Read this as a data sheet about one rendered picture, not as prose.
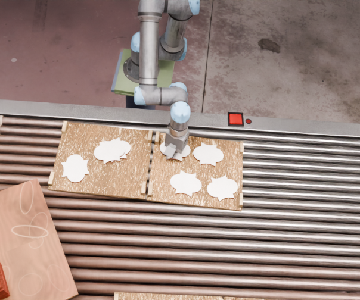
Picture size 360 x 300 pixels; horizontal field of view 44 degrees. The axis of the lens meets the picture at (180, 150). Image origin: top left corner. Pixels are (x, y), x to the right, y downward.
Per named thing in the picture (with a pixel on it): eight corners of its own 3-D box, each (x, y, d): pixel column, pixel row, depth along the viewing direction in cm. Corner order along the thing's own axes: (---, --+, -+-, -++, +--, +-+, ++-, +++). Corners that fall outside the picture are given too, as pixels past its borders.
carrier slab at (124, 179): (65, 123, 208) (64, 121, 206) (152, 133, 209) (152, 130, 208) (48, 190, 189) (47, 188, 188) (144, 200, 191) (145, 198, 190)
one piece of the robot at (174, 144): (159, 136, 183) (157, 156, 197) (178, 145, 182) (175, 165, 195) (172, 115, 189) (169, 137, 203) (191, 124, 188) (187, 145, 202)
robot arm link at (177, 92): (161, 80, 184) (162, 101, 178) (188, 80, 186) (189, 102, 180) (159, 91, 191) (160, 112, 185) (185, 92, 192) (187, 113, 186)
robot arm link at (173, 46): (154, 42, 225) (164, -25, 173) (183, 43, 227) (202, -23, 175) (154, 64, 222) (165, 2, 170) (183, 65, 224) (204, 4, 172)
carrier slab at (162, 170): (155, 133, 209) (155, 131, 208) (242, 143, 211) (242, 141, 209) (146, 200, 191) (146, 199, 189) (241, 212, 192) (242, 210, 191)
